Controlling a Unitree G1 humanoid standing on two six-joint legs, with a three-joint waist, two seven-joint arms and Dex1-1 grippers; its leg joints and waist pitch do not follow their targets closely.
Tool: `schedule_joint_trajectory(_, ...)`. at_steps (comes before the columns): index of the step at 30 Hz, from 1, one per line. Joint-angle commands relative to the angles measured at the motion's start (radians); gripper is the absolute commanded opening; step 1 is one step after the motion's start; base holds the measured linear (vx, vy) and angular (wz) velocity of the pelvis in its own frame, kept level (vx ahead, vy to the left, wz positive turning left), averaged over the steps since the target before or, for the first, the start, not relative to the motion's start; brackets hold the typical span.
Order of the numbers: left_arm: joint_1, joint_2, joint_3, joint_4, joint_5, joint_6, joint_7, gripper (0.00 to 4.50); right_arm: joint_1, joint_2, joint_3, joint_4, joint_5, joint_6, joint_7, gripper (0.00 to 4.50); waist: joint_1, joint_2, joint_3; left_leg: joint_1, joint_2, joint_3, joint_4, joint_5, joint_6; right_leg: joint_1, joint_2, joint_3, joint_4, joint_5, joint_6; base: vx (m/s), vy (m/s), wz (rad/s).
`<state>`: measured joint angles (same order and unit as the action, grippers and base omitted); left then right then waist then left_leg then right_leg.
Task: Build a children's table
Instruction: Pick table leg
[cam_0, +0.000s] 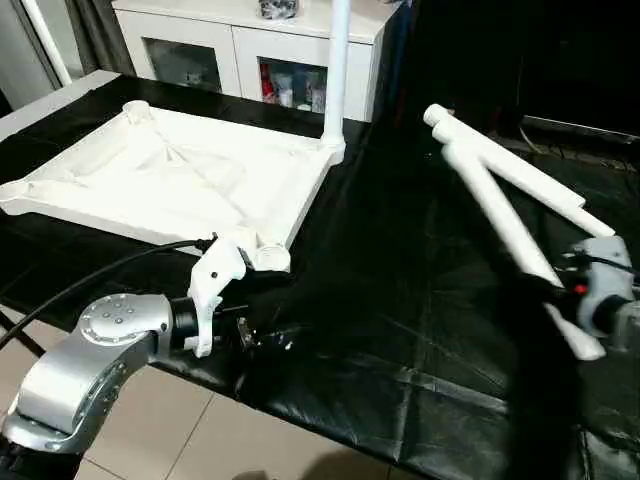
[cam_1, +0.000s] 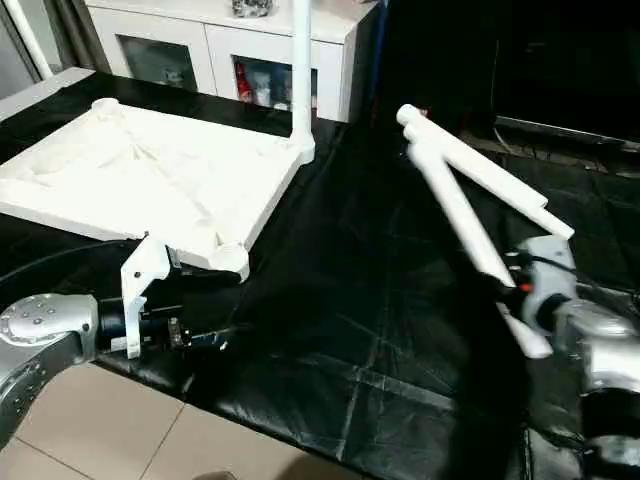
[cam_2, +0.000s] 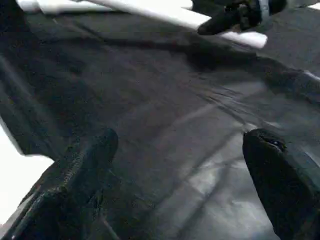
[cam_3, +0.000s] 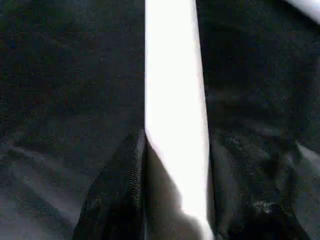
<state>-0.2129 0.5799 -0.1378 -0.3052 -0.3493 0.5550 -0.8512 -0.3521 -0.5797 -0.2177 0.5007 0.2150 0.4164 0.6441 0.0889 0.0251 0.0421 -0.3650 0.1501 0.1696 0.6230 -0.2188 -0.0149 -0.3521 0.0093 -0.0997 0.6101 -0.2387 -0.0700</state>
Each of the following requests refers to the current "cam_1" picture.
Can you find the white plastic table leg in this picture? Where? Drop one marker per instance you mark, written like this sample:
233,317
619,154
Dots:
462,218
301,70
555,222
480,158

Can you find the white plastic table top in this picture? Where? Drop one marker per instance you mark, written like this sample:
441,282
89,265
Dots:
150,170

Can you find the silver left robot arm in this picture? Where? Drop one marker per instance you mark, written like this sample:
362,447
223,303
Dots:
40,330

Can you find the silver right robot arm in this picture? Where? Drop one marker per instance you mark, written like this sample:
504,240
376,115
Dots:
610,350

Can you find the black work mat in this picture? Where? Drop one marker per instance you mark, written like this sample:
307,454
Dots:
380,330

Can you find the red bottle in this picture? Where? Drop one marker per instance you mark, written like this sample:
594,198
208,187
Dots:
244,85

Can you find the white side table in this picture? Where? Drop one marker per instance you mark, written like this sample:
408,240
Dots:
40,92

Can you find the white glass door cabinet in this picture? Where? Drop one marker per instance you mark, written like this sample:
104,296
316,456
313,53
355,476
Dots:
220,40

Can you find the dark grey curtain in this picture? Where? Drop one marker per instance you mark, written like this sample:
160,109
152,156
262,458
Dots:
70,30

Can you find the grey metallic ornament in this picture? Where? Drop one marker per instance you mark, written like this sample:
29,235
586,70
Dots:
253,7

